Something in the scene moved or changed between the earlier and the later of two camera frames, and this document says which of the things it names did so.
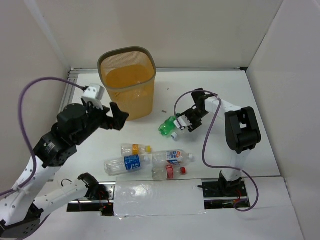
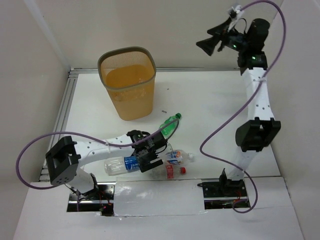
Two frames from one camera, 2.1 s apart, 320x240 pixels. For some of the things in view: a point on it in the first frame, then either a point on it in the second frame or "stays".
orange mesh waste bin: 129,74 stays
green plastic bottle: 168,126 stays
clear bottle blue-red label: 171,157 stays
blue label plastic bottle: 121,164 stays
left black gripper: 105,118 to 146,157
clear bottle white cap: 174,135 to 129,94
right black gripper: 194,125 to 208,45
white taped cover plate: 145,197 stays
